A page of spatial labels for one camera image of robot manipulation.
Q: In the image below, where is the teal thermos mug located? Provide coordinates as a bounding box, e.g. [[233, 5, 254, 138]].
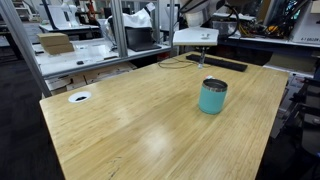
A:
[[198, 79, 228, 114]]

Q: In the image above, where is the black laptop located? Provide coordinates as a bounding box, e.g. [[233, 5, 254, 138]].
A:
[[125, 28, 160, 52]]

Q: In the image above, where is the black computer keyboard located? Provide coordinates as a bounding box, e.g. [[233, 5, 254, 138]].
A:
[[187, 54, 247, 72]]

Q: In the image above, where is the white cloth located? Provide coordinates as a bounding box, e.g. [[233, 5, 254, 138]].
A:
[[122, 9, 152, 28]]

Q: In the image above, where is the cardboard box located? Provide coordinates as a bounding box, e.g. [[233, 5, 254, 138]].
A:
[[37, 33, 74, 55]]

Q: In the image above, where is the black keyboard cable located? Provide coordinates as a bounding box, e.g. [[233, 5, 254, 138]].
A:
[[157, 56, 201, 70]]

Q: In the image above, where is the white cable grommet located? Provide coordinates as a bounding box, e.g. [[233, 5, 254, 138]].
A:
[[68, 91, 92, 103]]

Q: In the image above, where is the aluminium frame shelf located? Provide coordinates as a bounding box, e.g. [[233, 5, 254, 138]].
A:
[[0, 0, 173, 97]]

